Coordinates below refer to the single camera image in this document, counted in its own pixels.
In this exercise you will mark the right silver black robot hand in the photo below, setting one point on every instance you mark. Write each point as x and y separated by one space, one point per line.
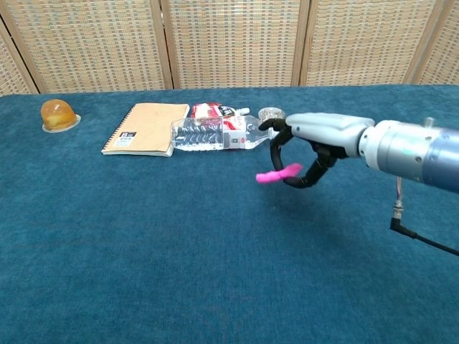
330 125

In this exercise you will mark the clear round pin container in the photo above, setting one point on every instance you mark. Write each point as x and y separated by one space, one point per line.
269 112

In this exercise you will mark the clear plastic water bottle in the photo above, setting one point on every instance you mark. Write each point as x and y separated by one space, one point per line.
233 137

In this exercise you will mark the red white snack pouch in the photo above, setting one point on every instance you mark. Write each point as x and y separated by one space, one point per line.
208 109

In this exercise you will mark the woven wooden folding screen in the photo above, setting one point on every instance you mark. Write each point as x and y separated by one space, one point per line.
233 36

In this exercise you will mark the kraft spiral notebook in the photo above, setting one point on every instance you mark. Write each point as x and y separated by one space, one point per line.
143 125

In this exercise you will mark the teal velvet tablecloth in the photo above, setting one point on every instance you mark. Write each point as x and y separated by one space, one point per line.
143 251

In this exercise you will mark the orange fruit jelly cup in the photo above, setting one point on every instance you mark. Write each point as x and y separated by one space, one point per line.
57 113

